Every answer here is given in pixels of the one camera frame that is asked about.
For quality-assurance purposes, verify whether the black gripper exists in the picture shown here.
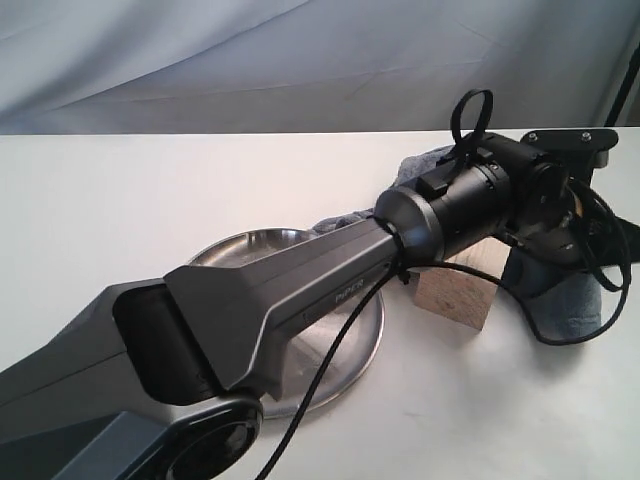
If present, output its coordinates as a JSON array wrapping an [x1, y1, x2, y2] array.
[[504, 194, 639, 271]]

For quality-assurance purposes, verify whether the grey-blue fleece towel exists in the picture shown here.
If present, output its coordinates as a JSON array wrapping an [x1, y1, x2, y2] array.
[[310, 145, 602, 339]]

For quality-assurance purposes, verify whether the light wooden cube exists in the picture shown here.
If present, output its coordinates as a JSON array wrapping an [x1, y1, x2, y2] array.
[[414, 238, 511, 331]]

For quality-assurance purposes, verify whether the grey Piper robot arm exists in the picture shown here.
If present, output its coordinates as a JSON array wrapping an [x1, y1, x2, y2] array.
[[1, 128, 639, 479]]

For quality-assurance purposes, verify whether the dark stand pole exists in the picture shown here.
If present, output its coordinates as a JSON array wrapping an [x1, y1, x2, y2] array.
[[603, 31, 639, 128]]

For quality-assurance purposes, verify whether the round stainless steel plate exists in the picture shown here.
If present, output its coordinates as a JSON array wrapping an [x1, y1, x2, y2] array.
[[189, 228, 385, 421]]

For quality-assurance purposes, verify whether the white backdrop cloth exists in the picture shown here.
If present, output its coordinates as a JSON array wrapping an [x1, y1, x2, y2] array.
[[1, 1, 639, 134]]

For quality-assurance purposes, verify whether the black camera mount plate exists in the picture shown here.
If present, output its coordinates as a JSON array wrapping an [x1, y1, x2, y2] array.
[[520, 128, 619, 169]]

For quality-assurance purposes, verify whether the black velcro strap loop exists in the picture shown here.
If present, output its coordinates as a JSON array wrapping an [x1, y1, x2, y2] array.
[[437, 88, 494, 166]]

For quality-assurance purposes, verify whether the black braided cable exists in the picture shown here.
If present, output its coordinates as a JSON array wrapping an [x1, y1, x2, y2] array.
[[254, 179, 632, 480]]

